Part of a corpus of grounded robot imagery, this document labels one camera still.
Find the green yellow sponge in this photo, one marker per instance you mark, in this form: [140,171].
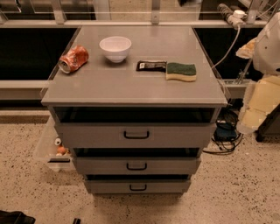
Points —
[181,72]

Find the grey drawer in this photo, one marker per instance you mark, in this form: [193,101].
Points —
[137,186]
[120,135]
[136,165]

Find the white bowl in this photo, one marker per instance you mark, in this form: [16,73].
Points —
[115,48]

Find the metal diagonal pole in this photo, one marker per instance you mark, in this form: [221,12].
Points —
[243,73]

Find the grey top drawer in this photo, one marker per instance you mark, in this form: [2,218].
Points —
[120,135]

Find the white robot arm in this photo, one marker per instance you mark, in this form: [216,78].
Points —
[266,58]

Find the grey drawer cabinet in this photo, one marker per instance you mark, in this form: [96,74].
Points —
[103,92]

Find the grey bottom drawer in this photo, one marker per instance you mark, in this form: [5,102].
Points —
[137,186]

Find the clear plastic storage bin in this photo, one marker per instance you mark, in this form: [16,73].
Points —
[46,150]

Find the crushed orange soda can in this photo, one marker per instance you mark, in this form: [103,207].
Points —
[74,59]

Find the black object floor corner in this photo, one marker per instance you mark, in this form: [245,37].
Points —
[15,218]

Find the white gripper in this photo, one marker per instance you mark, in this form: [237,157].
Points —
[268,52]

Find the white power strip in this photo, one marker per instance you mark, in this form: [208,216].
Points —
[232,17]

